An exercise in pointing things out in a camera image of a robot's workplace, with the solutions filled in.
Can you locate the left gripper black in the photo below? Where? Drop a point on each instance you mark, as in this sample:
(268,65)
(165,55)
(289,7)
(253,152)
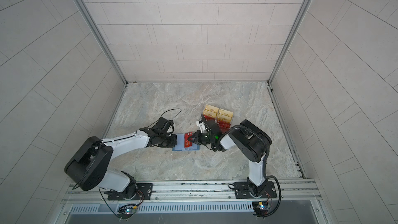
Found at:
(173,143)

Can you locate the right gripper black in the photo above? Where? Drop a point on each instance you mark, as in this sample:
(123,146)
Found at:
(197,136)

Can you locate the red cards stack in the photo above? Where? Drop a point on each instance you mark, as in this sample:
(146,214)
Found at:
(209,117)
(224,126)

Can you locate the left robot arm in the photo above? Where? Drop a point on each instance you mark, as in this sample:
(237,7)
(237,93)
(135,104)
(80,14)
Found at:
(89,166)

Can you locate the gold cards left stack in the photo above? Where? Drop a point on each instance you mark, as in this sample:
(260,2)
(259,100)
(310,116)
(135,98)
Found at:
(210,111)

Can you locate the gold cards stack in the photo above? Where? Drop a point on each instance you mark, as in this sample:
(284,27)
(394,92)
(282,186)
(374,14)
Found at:
(225,115)
(210,111)

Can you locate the clear acrylic card stand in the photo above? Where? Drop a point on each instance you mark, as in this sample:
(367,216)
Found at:
(223,118)

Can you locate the gold cards right stack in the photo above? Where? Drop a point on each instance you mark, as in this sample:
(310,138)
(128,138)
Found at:
(225,115)

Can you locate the left green circuit board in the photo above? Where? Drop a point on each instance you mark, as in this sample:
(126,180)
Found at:
(127,211)

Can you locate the green circuit board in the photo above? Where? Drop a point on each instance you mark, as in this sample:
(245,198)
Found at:
(260,208)
(127,211)

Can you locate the right green circuit board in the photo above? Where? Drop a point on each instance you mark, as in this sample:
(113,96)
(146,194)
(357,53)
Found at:
(260,208)

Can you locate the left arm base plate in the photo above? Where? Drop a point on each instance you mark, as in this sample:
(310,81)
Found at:
(137,191)

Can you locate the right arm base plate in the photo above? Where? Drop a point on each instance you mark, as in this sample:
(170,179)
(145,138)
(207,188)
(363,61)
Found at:
(248,190)

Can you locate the aluminium mounting rail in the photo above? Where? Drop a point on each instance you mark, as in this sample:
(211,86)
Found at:
(222,190)

